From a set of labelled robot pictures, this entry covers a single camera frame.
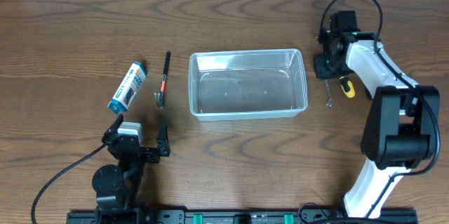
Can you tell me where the stubby yellow black screwdriver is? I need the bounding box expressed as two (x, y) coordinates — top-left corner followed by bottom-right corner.
(340, 76), (355, 98)

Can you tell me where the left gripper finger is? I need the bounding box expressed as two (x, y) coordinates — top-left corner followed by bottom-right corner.
(156, 118), (169, 148)
(104, 114), (123, 136)

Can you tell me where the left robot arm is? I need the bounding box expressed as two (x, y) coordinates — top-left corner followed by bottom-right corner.
(92, 114), (170, 211)

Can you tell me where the silver combination wrench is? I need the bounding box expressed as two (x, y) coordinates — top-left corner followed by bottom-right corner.
(325, 79), (332, 107)

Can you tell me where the white blue screwdriver box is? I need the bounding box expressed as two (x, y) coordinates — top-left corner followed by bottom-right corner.
(108, 61), (147, 114)

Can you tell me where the small black orange hammer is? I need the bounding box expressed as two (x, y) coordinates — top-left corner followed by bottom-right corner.
(154, 51), (171, 109)

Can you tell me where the clear plastic container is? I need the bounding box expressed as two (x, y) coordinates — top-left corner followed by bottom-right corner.
(188, 48), (308, 121)

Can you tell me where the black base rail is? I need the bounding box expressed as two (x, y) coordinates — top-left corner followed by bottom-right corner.
(66, 209), (419, 224)

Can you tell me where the slim black yellow screwdriver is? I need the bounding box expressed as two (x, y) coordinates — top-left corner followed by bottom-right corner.
(365, 87), (373, 100)

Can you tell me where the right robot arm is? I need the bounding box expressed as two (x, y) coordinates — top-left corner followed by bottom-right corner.
(314, 11), (440, 218)

